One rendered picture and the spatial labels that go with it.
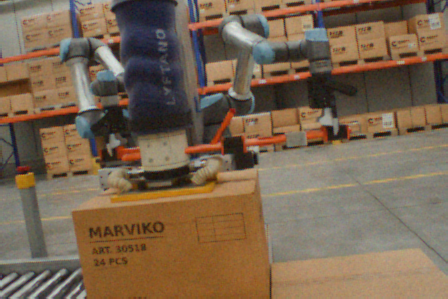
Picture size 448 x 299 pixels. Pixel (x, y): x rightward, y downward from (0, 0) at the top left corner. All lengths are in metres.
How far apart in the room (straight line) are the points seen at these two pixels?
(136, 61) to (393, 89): 9.30
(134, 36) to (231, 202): 0.62
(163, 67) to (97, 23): 8.14
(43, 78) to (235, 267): 8.87
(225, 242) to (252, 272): 0.13
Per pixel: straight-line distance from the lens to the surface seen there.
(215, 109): 1.89
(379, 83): 10.24
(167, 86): 1.32
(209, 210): 1.22
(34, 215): 2.29
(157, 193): 1.30
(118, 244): 1.33
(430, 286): 1.49
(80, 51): 2.11
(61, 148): 9.78
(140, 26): 1.34
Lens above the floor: 1.23
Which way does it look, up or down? 3 degrees down
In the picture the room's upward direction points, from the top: 8 degrees counter-clockwise
